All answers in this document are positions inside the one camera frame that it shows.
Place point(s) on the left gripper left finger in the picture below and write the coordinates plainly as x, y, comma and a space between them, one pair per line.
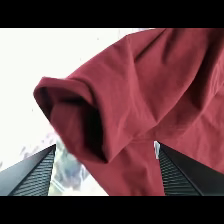
31, 176

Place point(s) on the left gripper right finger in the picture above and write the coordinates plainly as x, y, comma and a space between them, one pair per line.
186, 176

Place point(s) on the red T-shirt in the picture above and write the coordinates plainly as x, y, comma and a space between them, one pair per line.
143, 100

